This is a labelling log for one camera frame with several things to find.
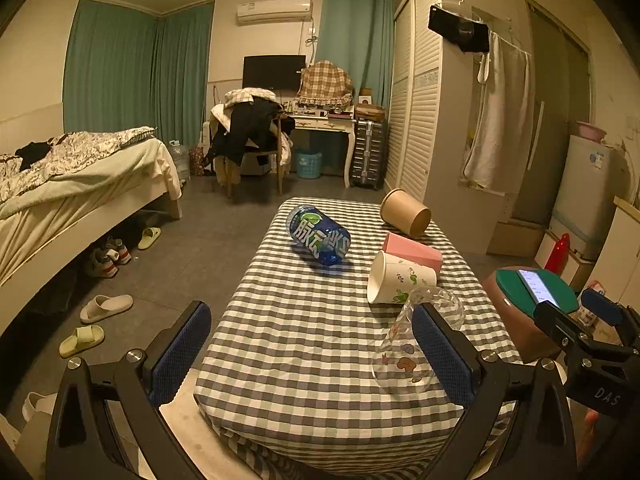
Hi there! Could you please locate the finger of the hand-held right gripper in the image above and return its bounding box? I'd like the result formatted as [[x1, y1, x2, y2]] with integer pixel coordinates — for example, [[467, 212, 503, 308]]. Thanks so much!
[[581, 287, 640, 344], [533, 301, 592, 357]]

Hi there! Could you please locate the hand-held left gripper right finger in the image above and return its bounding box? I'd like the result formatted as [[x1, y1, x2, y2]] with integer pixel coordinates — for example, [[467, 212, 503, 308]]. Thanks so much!
[[411, 302, 578, 480]]

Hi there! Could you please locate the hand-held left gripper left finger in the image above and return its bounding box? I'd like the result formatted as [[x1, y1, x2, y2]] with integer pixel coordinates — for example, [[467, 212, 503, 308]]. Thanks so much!
[[46, 301, 221, 480]]

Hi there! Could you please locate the clear plastic cup cartoon print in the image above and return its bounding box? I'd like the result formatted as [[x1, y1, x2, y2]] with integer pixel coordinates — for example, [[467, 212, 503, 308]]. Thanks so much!
[[372, 286, 467, 397]]

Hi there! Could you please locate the white paper cup leaf print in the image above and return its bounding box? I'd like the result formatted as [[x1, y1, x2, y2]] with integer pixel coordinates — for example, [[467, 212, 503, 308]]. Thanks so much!
[[366, 250, 439, 306]]

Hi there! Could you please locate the brown paper cup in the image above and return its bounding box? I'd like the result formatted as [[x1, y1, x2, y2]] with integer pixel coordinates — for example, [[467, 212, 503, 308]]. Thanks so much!
[[380, 188, 432, 239]]

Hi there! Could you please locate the smartphone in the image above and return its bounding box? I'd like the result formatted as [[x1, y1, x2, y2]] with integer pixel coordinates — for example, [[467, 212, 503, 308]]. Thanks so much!
[[516, 268, 557, 306]]

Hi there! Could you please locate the brown stool green top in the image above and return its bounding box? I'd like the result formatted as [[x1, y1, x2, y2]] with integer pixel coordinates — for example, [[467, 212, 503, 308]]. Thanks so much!
[[484, 266, 581, 363]]

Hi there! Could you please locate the white cabinet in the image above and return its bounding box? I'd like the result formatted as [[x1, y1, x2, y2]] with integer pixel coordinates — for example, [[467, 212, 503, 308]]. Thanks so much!
[[596, 196, 640, 288]]

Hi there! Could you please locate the red bottle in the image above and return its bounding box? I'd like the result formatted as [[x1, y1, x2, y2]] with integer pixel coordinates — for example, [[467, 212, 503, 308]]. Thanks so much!
[[544, 233, 571, 276]]

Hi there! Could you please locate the cardboard box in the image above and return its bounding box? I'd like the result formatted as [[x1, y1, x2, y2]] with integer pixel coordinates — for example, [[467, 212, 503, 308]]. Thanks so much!
[[485, 219, 547, 259]]

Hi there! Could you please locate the white slipper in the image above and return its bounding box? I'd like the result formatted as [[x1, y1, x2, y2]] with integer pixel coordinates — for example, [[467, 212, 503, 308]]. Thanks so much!
[[79, 293, 135, 325], [21, 391, 59, 424]]

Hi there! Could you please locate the white washing machine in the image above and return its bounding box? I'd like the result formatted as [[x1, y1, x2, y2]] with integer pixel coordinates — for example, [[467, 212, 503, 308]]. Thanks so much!
[[549, 134, 615, 262]]

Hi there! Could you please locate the pink box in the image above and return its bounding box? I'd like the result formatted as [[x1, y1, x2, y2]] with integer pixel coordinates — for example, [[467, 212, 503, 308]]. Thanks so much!
[[382, 232, 444, 272]]

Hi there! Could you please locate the checked tablecloth table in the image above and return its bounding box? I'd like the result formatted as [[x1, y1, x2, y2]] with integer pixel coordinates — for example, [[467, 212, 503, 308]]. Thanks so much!
[[194, 197, 523, 480]]

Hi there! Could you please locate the pair of sneakers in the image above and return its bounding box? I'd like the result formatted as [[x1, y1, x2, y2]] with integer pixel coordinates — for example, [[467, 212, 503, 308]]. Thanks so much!
[[84, 236, 133, 279]]

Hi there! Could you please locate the pink basin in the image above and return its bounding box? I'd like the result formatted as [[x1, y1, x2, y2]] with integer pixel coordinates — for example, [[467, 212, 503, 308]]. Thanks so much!
[[575, 120, 607, 142]]

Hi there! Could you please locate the blue plastic bottle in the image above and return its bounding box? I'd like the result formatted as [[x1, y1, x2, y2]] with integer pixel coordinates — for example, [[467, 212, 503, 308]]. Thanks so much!
[[285, 204, 352, 267]]

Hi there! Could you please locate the bed with patterned quilt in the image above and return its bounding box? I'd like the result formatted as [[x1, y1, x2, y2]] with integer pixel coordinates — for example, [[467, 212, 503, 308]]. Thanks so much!
[[0, 126, 184, 333]]

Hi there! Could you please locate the clear water jug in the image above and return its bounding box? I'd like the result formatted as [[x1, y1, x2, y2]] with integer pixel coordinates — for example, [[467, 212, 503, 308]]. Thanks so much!
[[169, 139, 191, 182]]

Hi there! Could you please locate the grey door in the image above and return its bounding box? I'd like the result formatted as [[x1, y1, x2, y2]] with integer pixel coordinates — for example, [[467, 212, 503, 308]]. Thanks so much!
[[511, 0, 594, 227]]

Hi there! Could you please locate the white towel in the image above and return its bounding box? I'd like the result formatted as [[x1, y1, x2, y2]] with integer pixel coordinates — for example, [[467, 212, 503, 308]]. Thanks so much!
[[464, 29, 535, 194]]

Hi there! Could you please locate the wooden chair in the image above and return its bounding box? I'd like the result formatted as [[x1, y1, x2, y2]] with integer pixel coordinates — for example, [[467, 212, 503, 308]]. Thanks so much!
[[215, 115, 293, 199]]

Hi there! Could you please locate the dark ribbed suitcase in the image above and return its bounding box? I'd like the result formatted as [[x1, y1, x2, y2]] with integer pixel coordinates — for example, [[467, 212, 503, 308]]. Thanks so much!
[[349, 118, 389, 191]]

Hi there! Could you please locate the blue plastic basket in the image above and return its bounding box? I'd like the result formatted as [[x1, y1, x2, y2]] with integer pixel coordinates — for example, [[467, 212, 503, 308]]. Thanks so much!
[[295, 148, 324, 181]]

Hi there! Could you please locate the chair piled with clothes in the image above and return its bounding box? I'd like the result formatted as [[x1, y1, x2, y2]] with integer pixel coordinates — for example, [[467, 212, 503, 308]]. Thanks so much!
[[201, 87, 293, 186]]

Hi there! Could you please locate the white louvred wardrobe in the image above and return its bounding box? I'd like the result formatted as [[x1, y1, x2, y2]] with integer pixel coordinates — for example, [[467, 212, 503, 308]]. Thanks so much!
[[384, 0, 532, 202]]

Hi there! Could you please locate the black garment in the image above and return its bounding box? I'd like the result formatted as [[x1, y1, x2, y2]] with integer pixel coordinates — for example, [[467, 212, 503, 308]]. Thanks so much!
[[14, 140, 57, 169]]

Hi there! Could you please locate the white desk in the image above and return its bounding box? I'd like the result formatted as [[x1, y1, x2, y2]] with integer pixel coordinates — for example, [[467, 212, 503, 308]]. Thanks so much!
[[286, 111, 357, 189]]

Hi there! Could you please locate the green window curtain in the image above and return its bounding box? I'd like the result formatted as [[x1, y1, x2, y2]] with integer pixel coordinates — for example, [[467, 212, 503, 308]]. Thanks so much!
[[63, 0, 216, 147]]

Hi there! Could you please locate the black television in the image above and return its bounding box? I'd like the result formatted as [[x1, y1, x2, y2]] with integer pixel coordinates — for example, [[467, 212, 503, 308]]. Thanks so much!
[[243, 54, 307, 92]]

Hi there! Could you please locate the plaid cloth cover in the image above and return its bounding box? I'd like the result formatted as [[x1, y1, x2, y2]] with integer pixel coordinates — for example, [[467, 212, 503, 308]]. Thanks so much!
[[297, 60, 354, 109]]

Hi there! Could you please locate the teal curtain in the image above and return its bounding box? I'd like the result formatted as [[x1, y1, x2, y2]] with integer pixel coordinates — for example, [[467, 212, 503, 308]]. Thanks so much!
[[317, 0, 399, 109]]

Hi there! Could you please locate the white air conditioner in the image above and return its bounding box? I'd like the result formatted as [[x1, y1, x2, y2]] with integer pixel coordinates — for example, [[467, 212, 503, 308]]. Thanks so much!
[[235, 0, 314, 25]]

